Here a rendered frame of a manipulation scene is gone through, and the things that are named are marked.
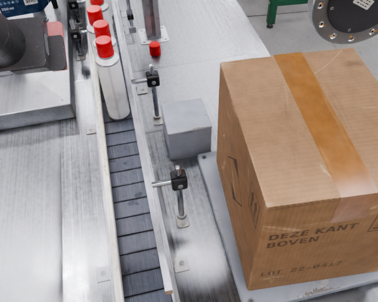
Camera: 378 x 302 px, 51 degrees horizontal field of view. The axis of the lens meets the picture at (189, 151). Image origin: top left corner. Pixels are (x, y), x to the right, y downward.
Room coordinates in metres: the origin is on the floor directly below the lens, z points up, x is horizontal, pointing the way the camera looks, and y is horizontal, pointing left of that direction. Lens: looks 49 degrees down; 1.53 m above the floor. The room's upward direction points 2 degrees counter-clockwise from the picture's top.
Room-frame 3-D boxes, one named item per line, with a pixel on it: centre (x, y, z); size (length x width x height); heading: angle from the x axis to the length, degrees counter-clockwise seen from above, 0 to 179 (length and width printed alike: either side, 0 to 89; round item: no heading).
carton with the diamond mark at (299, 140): (0.42, -0.19, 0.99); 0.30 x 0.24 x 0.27; 6
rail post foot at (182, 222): (0.43, 0.02, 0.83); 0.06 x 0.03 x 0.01; 9
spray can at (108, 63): (0.69, 0.16, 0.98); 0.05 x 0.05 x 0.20
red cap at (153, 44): (1.00, 0.09, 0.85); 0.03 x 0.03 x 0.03
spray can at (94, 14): (0.82, 0.20, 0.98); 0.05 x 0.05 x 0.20
